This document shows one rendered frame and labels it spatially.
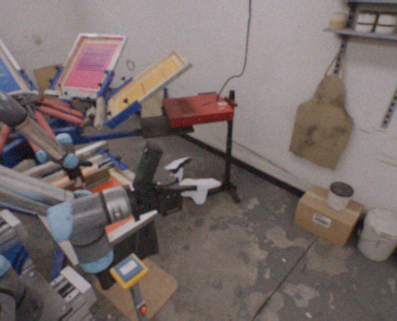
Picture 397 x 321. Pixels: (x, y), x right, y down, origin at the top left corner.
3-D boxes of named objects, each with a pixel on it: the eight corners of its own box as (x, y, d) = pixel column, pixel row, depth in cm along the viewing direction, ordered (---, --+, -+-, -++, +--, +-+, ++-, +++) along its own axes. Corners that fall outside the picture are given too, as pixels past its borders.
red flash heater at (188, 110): (221, 102, 278) (221, 91, 271) (236, 121, 242) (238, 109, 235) (162, 109, 264) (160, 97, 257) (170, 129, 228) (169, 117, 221)
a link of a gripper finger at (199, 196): (221, 200, 63) (183, 198, 64) (220, 178, 60) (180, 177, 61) (220, 207, 60) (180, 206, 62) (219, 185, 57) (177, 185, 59)
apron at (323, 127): (339, 170, 258) (379, 55, 198) (336, 173, 254) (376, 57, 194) (290, 150, 288) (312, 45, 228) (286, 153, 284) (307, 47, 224)
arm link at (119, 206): (99, 184, 59) (106, 203, 52) (120, 178, 61) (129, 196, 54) (108, 211, 62) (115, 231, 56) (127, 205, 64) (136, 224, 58)
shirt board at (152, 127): (185, 119, 274) (185, 112, 270) (195, 138, 243) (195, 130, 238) (43, 137, 244) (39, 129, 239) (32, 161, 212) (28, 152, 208)
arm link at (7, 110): (9, 86, 100) (84, 156, 141) (-8, 82, 104) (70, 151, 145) (-14, 109, 95) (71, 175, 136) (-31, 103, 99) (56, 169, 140)
